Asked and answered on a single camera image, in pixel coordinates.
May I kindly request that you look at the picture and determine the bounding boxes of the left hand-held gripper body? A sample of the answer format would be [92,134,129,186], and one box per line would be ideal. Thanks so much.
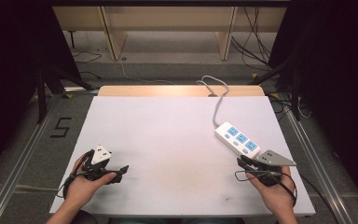
[74,144,113,182]

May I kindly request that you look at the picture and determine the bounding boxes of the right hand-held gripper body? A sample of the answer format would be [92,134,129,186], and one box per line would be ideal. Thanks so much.
[247,149,297,188]

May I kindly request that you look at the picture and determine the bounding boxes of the white power strip blue sockets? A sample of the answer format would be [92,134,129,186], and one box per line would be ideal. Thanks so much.
[213,121,261,159]

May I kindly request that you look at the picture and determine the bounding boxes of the person's left hand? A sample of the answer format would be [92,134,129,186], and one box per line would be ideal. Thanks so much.
[63,153,117,210]

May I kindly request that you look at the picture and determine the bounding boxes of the person's right hand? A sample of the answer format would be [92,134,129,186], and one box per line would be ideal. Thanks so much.
[245,165,296,217]

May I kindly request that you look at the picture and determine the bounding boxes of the black tripod stand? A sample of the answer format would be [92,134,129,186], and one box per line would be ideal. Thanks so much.
[247,55,303,122]
[34,63,96,125]

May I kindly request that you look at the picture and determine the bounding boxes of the black curtain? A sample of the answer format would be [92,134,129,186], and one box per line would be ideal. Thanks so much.
[268,0,358,217]
[0,0,82,183]

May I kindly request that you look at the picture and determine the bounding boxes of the light wooden desk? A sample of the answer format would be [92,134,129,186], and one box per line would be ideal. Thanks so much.
[52,6,288,62]

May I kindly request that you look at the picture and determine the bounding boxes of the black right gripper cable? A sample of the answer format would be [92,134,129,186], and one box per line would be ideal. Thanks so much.
[234,169,339,224]

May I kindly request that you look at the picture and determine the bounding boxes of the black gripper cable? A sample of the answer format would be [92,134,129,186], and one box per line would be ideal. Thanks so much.
[55,149,95,200]
[234,169,339,224]

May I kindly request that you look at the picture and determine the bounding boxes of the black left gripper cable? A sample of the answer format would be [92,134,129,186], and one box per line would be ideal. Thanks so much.
[55,149,95,200]

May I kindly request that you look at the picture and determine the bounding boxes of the aluminium floor rail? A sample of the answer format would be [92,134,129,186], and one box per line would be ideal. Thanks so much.
[0,87,100,224]
[268,92,357,224]

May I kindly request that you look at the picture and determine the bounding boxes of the grey power strip cable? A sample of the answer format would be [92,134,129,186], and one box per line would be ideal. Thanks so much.
[195,75,230,129]

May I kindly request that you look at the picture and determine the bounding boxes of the white floor cable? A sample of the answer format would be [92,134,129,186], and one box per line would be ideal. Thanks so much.
[117,58,176,86]

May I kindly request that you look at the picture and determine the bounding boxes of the thin black floor cable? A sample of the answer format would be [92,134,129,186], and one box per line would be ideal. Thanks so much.
[72,50,103,80]

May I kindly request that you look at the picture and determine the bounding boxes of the bundle of black floor cables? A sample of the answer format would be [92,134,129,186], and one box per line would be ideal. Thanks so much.
[230,6,274,71]

